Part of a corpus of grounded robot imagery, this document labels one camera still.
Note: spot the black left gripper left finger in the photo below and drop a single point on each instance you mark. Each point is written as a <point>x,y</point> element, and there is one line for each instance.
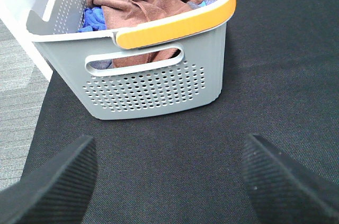
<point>57,192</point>

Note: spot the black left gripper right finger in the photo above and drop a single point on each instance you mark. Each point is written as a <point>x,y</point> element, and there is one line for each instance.
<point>281,190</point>

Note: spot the black table cloth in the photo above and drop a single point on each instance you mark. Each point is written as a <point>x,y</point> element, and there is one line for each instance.
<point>280,82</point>

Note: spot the grey perforated basket orange rim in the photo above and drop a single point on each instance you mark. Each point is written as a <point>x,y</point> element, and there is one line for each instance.
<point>156,68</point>

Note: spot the blue cloth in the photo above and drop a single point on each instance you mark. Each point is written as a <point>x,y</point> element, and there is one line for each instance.
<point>93,20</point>

